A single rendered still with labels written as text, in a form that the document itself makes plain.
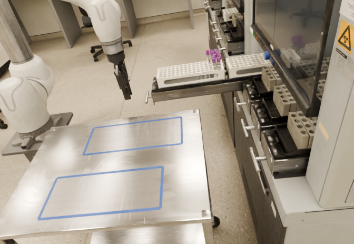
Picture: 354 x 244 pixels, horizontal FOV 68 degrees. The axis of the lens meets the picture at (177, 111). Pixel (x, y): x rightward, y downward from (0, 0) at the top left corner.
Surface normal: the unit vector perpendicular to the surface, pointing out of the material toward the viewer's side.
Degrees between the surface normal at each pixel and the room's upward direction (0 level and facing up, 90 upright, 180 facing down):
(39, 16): 90
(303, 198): 0
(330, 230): 90
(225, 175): 0
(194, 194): 0
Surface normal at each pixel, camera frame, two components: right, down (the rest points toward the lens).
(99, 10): 0.08, 0.39
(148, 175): -0.15, -0.79
